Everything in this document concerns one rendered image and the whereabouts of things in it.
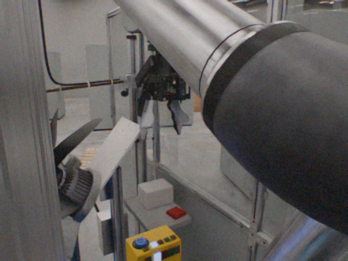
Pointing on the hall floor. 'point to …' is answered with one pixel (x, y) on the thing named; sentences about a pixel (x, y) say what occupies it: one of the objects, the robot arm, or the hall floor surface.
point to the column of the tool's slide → (139, 174)
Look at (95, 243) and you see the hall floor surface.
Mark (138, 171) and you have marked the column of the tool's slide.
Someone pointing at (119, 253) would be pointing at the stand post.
